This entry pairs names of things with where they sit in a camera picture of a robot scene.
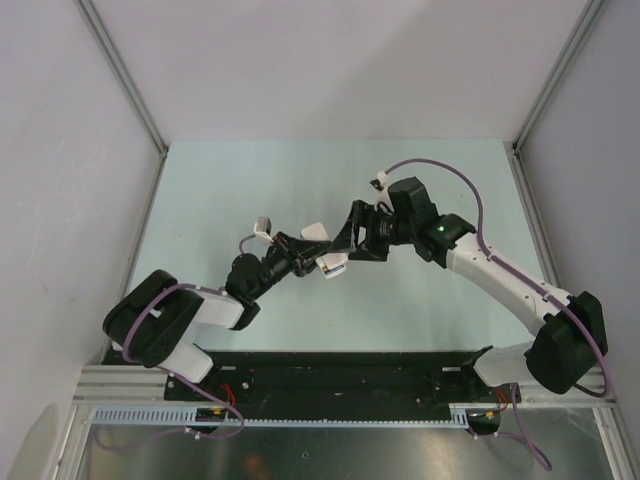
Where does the blue battery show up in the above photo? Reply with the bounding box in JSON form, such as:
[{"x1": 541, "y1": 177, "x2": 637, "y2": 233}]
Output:
[{"x1": 325, "y1": 266, "x2": 346, "y2": 275}]

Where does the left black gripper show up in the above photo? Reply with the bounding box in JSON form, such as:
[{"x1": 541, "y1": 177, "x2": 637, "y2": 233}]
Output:
[{"x1": 249, "y1": 230, "x2": 330, "y2": 299}]

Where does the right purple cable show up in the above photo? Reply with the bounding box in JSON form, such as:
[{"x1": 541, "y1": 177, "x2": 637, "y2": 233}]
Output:
[{"x1": 382, "y1": 158, "x2": 615, "y2": 399}]

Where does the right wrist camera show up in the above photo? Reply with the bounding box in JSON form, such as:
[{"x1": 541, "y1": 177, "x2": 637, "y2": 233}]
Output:
[{"x1": 369, "y1": 171, "x2": 389, "y2": 192}]

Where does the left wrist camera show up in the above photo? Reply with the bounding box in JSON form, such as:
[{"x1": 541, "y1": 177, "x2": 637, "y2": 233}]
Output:
[{"x1": 253, "y1": 217, "x2": 273, "y2": 244}]

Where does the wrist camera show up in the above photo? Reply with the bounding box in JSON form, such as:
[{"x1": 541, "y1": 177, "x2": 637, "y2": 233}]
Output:
[
  {"x1": 369, "y1": 171, "x2": 389, "y2": 192},
  {"x1": 253, "y1": 217, "x2": 273, "y2": 244}
]

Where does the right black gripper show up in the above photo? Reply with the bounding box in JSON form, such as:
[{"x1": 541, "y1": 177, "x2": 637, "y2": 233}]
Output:
[{"x1": 328, "y1": 200, "x2": 415, "y2": 262}]

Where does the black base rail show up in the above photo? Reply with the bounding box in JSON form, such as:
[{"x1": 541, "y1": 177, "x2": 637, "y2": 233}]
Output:
[{"x1": 102, "y1": 349, "x2": 524, "y2": 419}]

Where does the white red remote control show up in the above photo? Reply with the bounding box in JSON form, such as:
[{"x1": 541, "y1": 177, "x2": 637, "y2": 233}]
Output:
[{"x1": 300, "y1": 222, "x2": 350, "y2": 279}]

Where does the grey cable duct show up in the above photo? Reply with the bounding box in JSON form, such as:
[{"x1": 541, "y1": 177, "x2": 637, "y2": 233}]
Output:
[{"x1": 89, "y1": 403, "x2": 481, "y2": 429}]

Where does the purple cable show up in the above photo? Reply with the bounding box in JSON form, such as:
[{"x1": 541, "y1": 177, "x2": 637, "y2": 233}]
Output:
[
  {"x1": 382, "y1": 158, "x2": 615, "y2": 399},
  {"x1": 120, "y1": 234, "x2": 259, "y2": 364}
]

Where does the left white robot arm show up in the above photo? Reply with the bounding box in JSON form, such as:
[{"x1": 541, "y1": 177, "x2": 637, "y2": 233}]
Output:
[{"x1": 102, "y1": 223, "x2": 348, "y2": 400}]

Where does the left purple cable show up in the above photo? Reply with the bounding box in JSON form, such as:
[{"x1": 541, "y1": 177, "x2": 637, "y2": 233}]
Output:
[{"x1": 120, "y1": 234, "x2": 259, "y2": 364}]

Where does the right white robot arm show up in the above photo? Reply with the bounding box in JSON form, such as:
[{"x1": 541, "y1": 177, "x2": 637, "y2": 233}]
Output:
[{"x1": 330, "y1": 177, "x2": 608, "y2": 401}]

